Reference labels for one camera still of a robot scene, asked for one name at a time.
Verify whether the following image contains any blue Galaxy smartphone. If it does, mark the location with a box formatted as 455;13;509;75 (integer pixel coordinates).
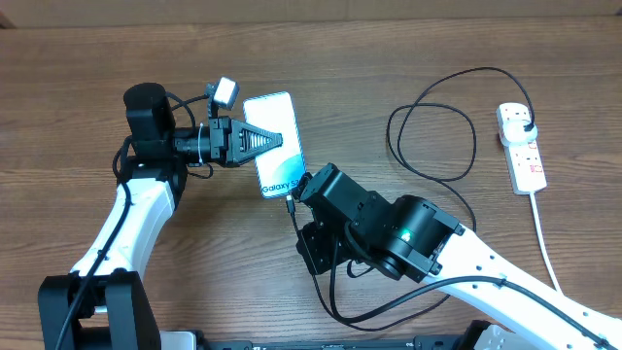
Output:
241;90;308;200

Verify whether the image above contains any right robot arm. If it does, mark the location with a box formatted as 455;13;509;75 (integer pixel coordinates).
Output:
292;163;621;349

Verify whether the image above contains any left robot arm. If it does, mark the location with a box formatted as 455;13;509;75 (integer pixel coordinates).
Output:
38;78;283;349

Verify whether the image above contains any white charger adapter plug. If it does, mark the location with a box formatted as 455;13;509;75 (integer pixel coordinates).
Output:
500;121;538;147

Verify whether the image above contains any white power strip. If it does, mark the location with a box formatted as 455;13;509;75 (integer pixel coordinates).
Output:
496;102;547;194

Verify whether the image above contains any white power strip cord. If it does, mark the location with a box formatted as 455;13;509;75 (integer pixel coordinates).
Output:
528;191;565;297

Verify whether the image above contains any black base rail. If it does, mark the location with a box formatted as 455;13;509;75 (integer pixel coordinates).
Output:
159;318;516;350

